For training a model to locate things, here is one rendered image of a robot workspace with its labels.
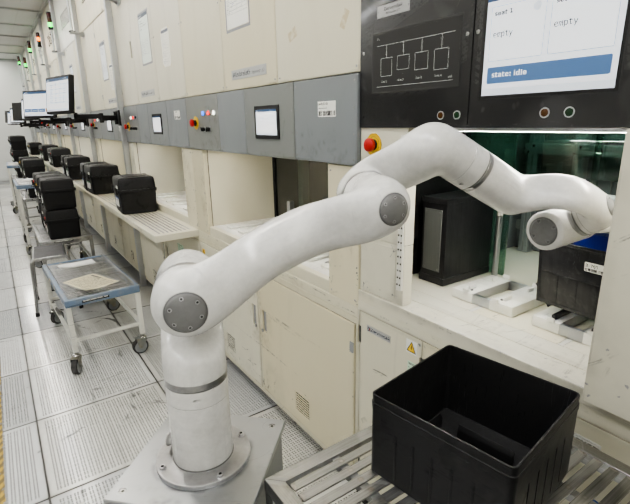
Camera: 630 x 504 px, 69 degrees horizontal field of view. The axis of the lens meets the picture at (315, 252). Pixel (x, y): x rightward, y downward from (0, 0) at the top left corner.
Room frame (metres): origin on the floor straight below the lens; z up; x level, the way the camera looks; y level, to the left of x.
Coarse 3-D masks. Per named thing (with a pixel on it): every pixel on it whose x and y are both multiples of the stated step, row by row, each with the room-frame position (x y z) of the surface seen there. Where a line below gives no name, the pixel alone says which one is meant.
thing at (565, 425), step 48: (384, 384) 0.77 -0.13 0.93; (432, 384) 0.88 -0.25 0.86; (480, 384) 0.87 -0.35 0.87; (528, 384) 0.80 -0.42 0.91; (384, 432) 0.72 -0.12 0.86; (432, 432) 0.65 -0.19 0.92; (480, 432) 0.84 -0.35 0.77; (528, 432) 0.79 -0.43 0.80; (432, 480) 0.64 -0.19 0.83; (480, 480) 0.58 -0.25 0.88; (528, 480) 0.58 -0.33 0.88
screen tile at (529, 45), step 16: (528, 0) 1.02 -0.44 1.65; (544, 0) 0.99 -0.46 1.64; (496, 16) 1.08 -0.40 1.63; (512, 16) 1.05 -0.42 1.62; (528, 16) 1.02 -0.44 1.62; (544, 16) 0.99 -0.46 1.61; (528, 32) 1.02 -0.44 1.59; (496, 48) 1.07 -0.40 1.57; (512, 48) 1.04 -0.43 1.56; (528, 48) 1.01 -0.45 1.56
